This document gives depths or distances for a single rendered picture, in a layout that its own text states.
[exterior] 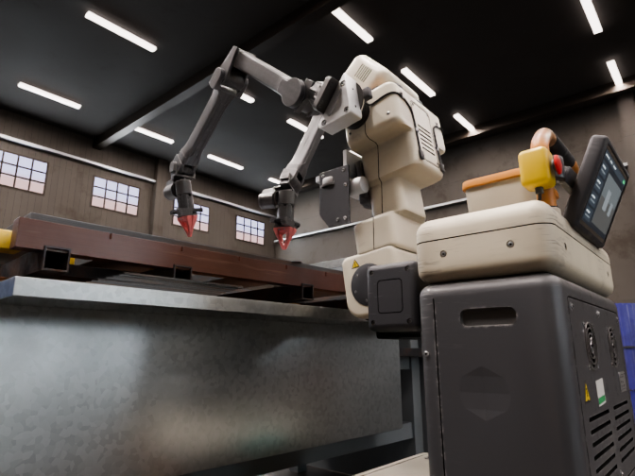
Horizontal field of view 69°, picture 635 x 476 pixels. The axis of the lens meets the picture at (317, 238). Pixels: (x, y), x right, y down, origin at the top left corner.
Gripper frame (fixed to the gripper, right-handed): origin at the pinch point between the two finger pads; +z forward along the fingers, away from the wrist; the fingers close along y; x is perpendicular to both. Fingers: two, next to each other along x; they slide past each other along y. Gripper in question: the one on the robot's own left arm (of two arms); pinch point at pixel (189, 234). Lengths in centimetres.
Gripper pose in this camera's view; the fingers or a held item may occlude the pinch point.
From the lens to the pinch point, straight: 174.4
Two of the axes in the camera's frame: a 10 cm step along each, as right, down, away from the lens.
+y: -6.6, 0.6, -7.5
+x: 7.4, -1.4, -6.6
